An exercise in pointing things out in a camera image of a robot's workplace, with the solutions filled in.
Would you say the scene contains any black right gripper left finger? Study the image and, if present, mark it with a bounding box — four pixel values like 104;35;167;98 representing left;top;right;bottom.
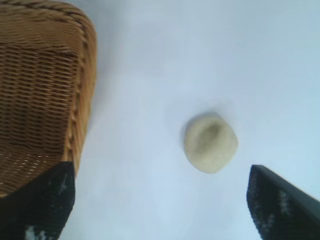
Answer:
0;161;76;240

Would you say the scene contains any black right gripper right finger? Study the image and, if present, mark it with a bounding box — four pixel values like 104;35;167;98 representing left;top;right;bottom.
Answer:
246;164;320;240

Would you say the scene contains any pale egg yolk pastry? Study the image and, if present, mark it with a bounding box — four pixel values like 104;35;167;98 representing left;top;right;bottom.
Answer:
183;115;240;175

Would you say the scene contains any woven wicker basket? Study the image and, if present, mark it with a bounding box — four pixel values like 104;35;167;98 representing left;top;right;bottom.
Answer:
0;0;98;198

